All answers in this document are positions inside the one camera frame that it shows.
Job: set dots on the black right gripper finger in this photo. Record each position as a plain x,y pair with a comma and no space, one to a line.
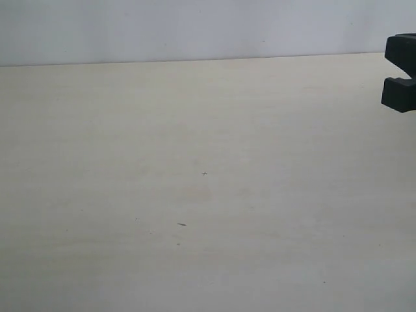
399,94
400,50

